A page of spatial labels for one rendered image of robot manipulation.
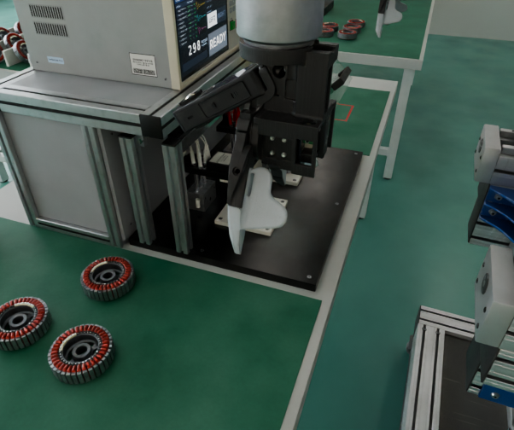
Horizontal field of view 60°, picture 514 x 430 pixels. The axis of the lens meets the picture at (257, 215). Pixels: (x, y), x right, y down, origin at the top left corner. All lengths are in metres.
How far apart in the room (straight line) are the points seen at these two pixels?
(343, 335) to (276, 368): 1.05
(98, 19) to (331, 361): 1.39
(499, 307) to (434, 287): 1.47
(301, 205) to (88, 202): 0.54
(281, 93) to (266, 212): 0.11
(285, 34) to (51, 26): 0.80
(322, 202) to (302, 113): 0.81
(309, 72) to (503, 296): 0.46
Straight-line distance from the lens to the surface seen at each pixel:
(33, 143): 1.13
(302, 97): 0.41
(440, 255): 2.37
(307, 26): 0.39
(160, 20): 0.96
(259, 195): 0.43
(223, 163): 1.09
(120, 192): 1.06
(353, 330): 1.92
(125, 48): 1.02
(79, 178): 1.09
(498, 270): 0.77
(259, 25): 0.39
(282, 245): 1.06
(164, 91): 0.98
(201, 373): 0.86
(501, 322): 0.74
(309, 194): 1.25
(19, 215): 1.36
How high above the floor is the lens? 1.46
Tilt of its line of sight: 36 degrees down
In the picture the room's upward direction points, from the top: straight up
